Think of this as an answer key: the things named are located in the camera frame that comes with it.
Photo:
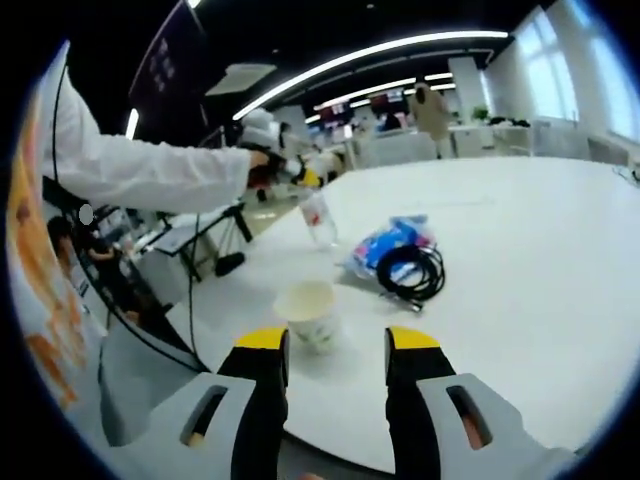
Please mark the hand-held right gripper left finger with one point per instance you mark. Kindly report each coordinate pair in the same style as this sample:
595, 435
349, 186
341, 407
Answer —
260, 400

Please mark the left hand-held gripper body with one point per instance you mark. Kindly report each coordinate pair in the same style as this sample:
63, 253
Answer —
260, 130

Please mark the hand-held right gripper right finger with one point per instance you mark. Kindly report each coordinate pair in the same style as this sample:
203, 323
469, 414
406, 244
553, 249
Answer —
415, 400

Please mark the clear water bottle item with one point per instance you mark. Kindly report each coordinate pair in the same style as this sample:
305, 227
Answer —
318, 220

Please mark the white paper cup item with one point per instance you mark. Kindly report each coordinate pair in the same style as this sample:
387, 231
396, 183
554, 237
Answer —
315, 332

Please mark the white packet with blue oval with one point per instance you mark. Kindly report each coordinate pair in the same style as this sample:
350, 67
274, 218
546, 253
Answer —
370, 252

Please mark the blue tissue pack item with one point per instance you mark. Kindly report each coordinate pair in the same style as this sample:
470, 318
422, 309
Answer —
407, 230

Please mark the person's left hand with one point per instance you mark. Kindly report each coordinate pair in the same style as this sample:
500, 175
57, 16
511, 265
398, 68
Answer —
259, 162

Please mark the person's right hand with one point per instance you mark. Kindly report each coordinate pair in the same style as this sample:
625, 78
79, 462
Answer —
312, 476

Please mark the ceiling air vent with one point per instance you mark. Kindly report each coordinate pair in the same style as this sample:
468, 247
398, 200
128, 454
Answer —
240, 79

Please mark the black tripod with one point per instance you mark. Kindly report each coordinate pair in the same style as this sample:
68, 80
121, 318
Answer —
235, 220

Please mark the black oval object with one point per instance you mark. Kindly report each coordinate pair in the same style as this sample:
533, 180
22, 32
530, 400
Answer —
230, 264

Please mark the ceiling light strip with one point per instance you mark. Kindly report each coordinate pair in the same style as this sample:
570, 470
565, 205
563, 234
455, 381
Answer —
370, 55

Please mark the white table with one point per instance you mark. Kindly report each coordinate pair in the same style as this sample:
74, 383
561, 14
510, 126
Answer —
500, 250

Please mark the green potted plant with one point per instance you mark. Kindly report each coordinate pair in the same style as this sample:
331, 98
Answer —
480, 113

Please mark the small window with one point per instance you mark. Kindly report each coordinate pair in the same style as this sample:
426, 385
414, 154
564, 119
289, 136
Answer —
547, 65

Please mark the large window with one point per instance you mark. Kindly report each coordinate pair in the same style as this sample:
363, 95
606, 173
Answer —
615, 80

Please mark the dark wall screen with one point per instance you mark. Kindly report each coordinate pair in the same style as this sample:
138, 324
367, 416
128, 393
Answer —
170, 60

